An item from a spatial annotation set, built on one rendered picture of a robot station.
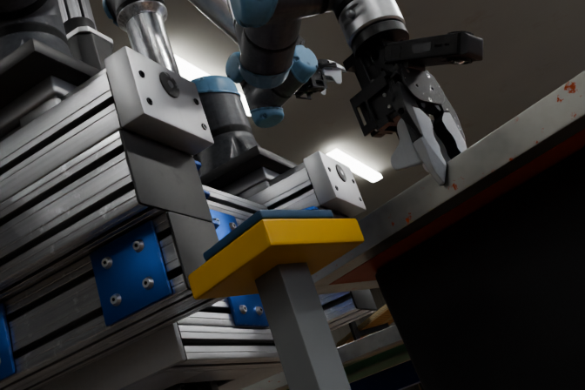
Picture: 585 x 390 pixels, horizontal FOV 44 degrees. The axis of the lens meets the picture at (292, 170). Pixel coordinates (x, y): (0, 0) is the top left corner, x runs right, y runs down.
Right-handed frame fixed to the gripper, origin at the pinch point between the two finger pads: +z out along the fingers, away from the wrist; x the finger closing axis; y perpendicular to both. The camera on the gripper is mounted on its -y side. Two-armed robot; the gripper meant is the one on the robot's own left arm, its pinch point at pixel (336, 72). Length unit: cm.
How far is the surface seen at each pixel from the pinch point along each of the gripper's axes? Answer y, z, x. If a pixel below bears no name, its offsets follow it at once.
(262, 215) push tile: 63, -95, 71
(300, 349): 75, -92, 69
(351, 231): 65, -85, 72
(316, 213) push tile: 62, -88, 70
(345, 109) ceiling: -143, 310, -277
